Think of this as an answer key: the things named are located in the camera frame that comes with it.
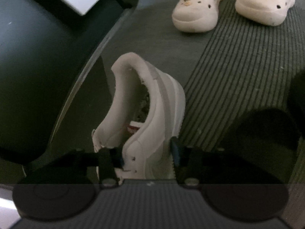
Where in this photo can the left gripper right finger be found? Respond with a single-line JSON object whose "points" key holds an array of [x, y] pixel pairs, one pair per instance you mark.
{"points": [[186, 162]]}

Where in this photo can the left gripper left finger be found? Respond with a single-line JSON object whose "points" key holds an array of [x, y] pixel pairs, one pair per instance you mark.
{"points": [[106, 161]]}

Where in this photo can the white sneaker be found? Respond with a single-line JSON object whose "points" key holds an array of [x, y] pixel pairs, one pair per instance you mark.
{"points": [[147, 110]]}

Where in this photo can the cream clog with charms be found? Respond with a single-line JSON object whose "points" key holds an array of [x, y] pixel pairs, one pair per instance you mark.
{"points": [[196, 16], [266, 12]]}

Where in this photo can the dark ribbed door mat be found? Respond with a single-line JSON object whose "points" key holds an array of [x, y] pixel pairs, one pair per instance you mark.
{"points": [[238, 66]]}

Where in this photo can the dark entrance door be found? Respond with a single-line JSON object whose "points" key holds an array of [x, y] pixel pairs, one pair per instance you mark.
{"points": [[44, 46]]}

